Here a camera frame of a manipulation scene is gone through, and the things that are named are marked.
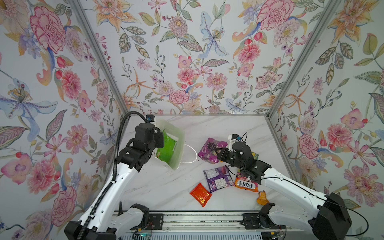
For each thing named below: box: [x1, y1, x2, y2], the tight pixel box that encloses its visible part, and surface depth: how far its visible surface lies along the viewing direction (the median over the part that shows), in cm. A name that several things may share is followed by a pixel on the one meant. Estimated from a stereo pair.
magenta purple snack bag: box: [197, 137, 228, 165], surface depth 83 cm
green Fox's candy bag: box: [251, 151, 259, 160], surface depth 99 cm
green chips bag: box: [156, 129, 177, 164], surface depth 94 cm
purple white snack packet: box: [203, 165, 234, 193], surface depth 88 cm
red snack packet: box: [189, 182, 213, 208], surface depth 84 cm
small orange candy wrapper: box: [257, 190, 269, 206], surface depth 82 cm
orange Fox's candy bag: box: [234, 170, 259, 193], surface depth 86 cm
